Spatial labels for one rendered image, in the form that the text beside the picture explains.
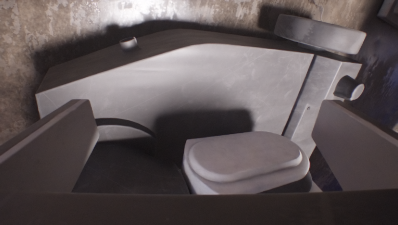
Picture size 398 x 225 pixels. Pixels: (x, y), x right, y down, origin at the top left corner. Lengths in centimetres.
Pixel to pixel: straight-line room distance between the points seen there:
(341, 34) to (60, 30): 54
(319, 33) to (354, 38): 8
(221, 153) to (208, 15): 33
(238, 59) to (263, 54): 5
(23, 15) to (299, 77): 53
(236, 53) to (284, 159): 18
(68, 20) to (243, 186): 41
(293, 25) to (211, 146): 33
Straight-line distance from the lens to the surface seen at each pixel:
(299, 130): 56
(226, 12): 54
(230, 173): 27
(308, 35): 50
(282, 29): 53
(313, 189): 39
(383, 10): 100
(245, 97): 41
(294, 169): 33
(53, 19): 47
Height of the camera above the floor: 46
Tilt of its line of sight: 51 degrees down
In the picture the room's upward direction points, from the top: 141 degrees clockwise
